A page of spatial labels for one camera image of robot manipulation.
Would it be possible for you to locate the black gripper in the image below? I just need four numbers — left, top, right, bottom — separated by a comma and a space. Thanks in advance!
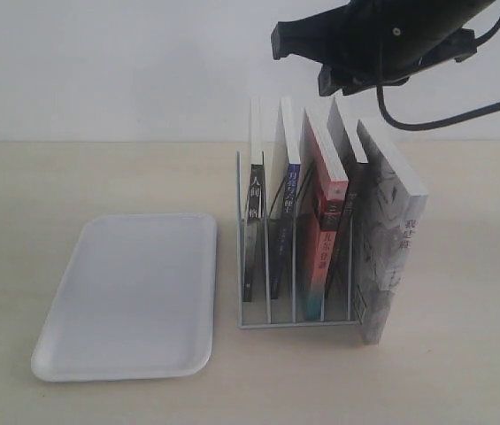
271, 1, 478, 96

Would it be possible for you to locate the red and teal book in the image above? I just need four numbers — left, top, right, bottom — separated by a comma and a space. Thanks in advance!
302, 107, 348, 321

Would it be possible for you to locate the dark blue moon book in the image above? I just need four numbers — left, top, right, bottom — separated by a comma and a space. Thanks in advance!
270, 97, 302, 299

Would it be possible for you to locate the grey white illustrated book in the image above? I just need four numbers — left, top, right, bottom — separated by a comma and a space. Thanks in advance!
352, 118, 428, 345

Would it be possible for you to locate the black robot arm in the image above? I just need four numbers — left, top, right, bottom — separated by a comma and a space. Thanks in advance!
270, 0, 500, 97

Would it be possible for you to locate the dark brown spine book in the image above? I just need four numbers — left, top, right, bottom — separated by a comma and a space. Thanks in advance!
325, 97, 368, 298

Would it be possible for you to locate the black spine book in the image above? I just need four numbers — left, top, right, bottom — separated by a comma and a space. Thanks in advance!
242, 97, 265, 302

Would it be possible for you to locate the white plastic tray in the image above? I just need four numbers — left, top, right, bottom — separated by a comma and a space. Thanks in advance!
31, 213, 218, 383

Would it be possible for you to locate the black cable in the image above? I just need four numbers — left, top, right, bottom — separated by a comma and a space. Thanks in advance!
375, 0, 500, 131

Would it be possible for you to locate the white wire book rack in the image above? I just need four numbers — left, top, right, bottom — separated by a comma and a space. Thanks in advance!
235, 151, 359, 329

